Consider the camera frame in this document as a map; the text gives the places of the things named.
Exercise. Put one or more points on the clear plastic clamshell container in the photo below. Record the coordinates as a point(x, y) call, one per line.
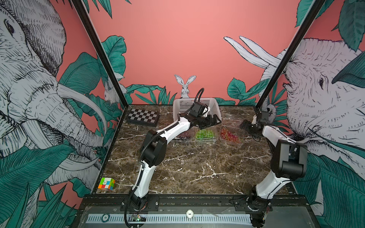
point(179, 139)

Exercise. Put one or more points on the colourful rubik cube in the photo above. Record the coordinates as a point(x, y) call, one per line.
point(106, 184)

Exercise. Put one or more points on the purple grape bunch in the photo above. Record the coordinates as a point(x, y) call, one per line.
point(186, 134)

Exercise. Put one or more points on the white slotted cable duct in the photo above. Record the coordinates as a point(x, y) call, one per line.
point(242, 219)

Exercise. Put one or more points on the clear plastic clamshell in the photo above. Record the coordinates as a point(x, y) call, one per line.
point(237, 131)
point(207, 141)

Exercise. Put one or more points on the black right frame post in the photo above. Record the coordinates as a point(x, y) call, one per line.
point(313, 11)

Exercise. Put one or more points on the black white chessboard box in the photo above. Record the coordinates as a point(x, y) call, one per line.
point(143, 117)

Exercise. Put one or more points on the red grape bunch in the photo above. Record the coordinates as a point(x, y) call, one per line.
point(226, 134)

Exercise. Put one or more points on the black frame post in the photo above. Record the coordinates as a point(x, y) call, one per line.
point(313, 11)
point(87, 23)

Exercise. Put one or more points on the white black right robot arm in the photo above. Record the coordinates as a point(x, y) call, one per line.
point(288, 163)

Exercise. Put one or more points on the white perforated plastic basket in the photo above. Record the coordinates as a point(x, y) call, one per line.
point(183, 104)

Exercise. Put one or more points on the black left frame post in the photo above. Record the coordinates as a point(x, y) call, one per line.
point(87, 23)

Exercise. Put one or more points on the green grape bunch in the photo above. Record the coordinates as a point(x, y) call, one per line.
point(205, 134)

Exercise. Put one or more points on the black front mounting rail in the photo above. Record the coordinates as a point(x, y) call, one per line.
point(155, 202)

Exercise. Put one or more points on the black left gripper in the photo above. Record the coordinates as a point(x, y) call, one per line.
point(210, 123)

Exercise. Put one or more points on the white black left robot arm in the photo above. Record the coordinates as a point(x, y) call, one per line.
point(154, 147)

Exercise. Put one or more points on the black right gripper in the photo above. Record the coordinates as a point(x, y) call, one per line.
point(247, 127)

